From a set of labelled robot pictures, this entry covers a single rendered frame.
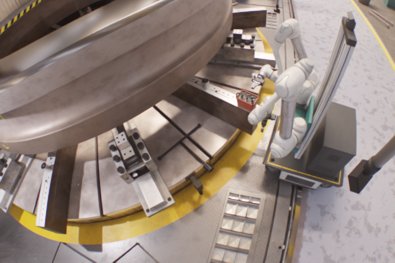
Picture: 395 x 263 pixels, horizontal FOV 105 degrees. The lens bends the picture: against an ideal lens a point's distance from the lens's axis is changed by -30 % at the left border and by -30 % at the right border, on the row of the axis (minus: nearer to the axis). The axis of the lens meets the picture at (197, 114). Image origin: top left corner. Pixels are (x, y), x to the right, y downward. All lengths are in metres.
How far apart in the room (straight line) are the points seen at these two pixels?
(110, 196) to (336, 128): 2.37
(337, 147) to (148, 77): 1.79
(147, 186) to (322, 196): 1.95
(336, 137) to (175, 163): 1.63
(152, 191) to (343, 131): 1.88
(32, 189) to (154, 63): 2.35
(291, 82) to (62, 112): 1.85
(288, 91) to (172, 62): 1.22
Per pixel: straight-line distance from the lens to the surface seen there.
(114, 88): 1.96
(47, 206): 2.43
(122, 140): 2.01
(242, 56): 3.10
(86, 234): 2.88
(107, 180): 2.54
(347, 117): 2.25
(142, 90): 1.92
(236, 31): 3.07
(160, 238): 2.47
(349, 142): 2.08
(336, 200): 2.77
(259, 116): 1.69
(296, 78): 1.27
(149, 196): 2.10
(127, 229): 2.62
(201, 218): 2.42
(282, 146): 1.65
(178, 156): 2.36
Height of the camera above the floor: 2.37
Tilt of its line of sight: 51 degrees down
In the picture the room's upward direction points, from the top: 10 degrees counter-clockwise
